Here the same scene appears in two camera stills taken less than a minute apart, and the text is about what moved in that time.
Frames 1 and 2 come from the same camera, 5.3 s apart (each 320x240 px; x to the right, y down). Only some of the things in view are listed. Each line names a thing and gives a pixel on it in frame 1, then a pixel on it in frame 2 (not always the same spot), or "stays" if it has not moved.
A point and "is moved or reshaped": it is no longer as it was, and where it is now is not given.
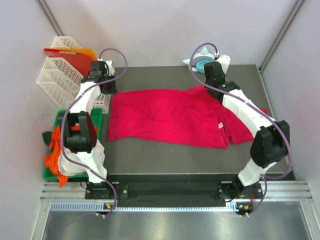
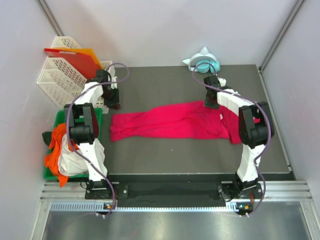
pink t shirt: x=183 y=117 is moved or reshaped
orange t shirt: x=51 y=159 stays
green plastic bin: x=96 y=114 stays
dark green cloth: x=47 y=137 stays
